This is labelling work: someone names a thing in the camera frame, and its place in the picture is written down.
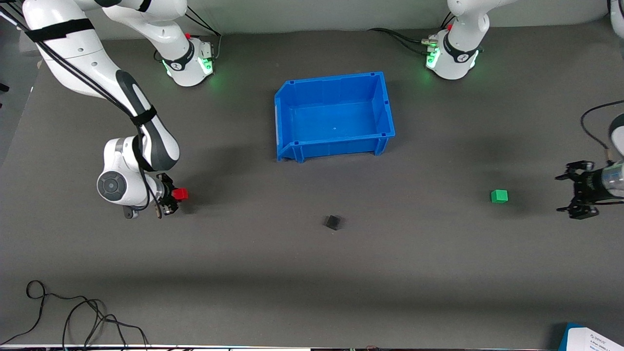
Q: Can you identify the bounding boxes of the blue box with white label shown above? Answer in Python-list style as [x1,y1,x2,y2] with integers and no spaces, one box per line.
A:
[558,323,624,351]

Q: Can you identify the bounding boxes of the blue plastic bin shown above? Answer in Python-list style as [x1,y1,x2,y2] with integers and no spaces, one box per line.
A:
[274,72,396,163]

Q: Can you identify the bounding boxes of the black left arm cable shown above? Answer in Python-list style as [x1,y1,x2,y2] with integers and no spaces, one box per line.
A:
[580,100,624,153]

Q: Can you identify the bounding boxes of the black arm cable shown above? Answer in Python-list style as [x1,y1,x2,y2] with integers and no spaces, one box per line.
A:
[580,100,624,153]
[0,7,164,218]

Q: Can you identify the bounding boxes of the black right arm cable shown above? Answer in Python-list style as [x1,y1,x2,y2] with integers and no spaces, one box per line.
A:
[0,7,164,218]

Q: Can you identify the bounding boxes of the thin black loose cable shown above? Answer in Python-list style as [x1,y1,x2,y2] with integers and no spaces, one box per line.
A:
[0,280,150,350]

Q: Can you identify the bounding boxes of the black right arm base cables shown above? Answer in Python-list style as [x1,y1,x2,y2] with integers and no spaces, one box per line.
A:
[178,7,223,62]

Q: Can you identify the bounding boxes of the black arm base cables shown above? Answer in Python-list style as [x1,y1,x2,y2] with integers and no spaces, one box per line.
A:
[178,7,223,62]
[368,10,456,55]

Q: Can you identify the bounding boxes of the black left arm base cables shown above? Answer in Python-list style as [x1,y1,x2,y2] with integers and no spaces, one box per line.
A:
[368,10,456,55]

